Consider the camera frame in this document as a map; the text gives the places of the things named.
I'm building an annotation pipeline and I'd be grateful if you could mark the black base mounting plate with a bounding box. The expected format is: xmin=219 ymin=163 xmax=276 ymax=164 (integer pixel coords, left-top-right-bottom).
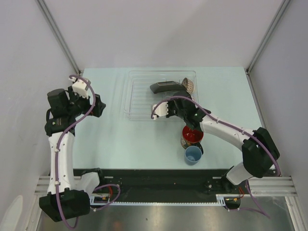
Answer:
xmin=93 ymin=168 xmax=239 ymax=202

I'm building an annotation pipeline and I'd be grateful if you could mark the black floral square plate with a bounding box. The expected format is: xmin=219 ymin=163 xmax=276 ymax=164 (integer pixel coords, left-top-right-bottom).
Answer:
xmin=150 ymin=81 xmax=186 ymax=94

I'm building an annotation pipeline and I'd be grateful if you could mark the light blue plastic cup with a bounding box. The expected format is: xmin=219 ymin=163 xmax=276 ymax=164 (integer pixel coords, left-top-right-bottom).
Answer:
xmin=184 ymin=146 xmax=203 ymax=166

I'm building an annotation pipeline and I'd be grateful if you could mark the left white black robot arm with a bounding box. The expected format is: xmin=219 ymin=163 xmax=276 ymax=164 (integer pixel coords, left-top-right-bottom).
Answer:
xmin=39 ymin=87 xmax=106 ymax=222

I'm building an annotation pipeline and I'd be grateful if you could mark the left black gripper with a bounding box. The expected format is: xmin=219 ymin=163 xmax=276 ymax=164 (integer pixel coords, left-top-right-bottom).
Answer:
xmin=66 ymin=86 xmax=105 ymax=117

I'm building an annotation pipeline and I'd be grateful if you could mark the red black lacquer cup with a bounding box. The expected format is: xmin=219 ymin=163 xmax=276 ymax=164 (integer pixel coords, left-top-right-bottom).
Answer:
xmin=180 ymin=126 xmax=204 ymax=154

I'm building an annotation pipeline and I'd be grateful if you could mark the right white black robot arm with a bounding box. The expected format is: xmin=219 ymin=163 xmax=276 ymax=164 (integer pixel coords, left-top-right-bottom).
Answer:
xmin=167 ymin=96 xmax=281 ymax=193

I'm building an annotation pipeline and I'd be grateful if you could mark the beige patterned bowl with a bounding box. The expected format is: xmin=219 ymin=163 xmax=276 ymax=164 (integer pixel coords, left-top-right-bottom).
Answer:
xmin=181 ymin=78 xmax=194 ymax=94

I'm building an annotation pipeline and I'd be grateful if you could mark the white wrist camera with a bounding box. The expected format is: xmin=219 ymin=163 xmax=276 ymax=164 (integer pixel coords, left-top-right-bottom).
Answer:
xmin=70 ymin=77 xmax=91 ymax=99
xmin=151 ymin=102 xmax=168 ymax=120

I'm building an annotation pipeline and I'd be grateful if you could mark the white slotted cable duct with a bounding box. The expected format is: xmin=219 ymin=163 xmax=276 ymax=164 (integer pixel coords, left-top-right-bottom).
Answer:
xmin=90 ymin=193 xmax=241 ymax=207

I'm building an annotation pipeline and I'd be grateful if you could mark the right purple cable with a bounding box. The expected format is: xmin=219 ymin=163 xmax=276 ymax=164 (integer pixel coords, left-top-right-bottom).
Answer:
xmin=150 ymin=96 xmax=282 ymax=219

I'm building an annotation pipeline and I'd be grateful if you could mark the aluminium frame rail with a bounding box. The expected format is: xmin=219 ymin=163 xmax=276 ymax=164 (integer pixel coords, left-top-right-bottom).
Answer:
xmin=34 ymin=176 xmax=297 ymax=197

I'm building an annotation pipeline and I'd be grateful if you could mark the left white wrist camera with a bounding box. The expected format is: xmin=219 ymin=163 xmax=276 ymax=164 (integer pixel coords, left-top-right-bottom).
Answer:
xmin=70 ymin=77 xmax=91 ymax=99

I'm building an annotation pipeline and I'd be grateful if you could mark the clear wire dish rack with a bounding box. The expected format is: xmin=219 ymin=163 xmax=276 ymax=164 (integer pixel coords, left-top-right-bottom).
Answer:
xmin=124 ymin=70 xmax=199 ymax=121

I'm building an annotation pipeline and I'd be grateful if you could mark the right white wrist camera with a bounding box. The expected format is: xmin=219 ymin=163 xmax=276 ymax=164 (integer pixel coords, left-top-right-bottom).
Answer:
xmin=151 ymin=102 xmax=168 ymax=120

